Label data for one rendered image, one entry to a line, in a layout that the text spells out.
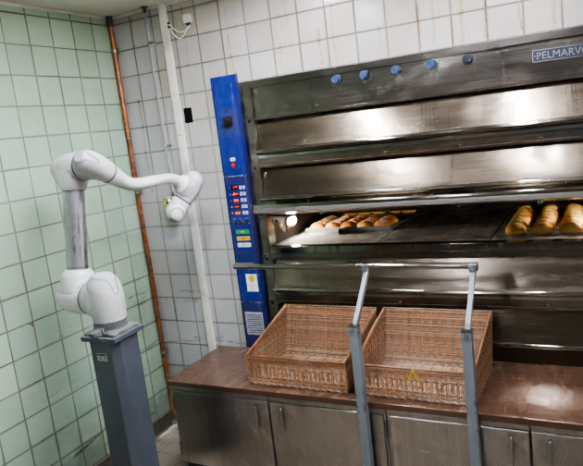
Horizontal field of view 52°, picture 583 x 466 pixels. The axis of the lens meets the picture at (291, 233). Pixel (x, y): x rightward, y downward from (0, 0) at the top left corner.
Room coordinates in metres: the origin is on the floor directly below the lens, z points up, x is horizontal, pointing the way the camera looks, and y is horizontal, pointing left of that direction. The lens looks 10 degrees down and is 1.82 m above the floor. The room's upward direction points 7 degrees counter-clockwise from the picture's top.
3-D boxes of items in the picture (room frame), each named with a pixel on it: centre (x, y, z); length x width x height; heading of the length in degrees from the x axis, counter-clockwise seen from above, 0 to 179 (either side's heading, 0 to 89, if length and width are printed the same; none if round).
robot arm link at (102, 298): (2.70, 0.89, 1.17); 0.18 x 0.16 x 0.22; 56
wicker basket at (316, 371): (2.96, -0.04, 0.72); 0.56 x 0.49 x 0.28; 61
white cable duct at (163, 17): (3.57, 0.57, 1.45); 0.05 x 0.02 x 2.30; 62
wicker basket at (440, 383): (2.69, -0.56, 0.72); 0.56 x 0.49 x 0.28; 61
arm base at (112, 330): (2.68, 0.89, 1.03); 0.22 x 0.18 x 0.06; 154
